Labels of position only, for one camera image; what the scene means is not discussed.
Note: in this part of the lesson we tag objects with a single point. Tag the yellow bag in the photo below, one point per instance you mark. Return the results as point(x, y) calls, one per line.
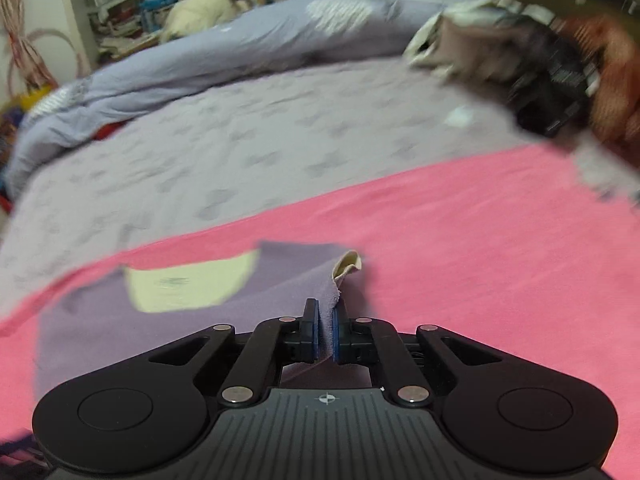
point(25, 97)

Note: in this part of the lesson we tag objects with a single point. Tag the pink floral curtain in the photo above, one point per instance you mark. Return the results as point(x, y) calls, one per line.
point(22, 35)

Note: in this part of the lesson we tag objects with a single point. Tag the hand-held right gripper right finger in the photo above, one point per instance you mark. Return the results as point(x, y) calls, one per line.
point(336, 332)

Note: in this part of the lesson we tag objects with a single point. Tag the red cloth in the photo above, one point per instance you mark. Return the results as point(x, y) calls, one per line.
point(110, 131)

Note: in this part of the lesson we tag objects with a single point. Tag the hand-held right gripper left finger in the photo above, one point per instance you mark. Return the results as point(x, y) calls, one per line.
point(312, 332)

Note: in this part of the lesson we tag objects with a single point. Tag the lavender bed sheet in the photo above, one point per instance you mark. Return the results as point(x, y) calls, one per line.
point(275, 140)

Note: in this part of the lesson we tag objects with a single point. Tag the red brown patterned garment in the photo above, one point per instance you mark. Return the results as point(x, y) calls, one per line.
point(617, 90)

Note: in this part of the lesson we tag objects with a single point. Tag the cream pillow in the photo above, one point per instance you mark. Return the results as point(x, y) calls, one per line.
point(200, 15)

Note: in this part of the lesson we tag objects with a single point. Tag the clear plastic wrapper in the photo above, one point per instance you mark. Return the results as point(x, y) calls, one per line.
point(600, 172)

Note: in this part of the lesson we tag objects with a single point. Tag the pink hula hoop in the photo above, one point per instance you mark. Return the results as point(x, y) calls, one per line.
point(55, 37)

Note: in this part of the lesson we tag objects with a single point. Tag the blue plush toy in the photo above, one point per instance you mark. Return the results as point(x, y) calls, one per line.
point(157, 0)

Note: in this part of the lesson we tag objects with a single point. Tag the purple sweater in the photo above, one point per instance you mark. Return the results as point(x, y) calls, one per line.
point(210, 330)

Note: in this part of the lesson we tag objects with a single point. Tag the pink blanket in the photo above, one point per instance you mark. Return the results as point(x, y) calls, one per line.
point(475, 240)

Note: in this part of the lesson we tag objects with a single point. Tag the blue-grey printed duvet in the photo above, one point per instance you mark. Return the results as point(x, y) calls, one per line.
point(240, 50)

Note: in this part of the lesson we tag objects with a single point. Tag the small white paper tag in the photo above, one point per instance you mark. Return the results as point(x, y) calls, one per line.
point(457, 116)

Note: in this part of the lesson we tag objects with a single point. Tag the black garment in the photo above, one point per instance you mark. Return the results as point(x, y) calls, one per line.
point(555, 85)

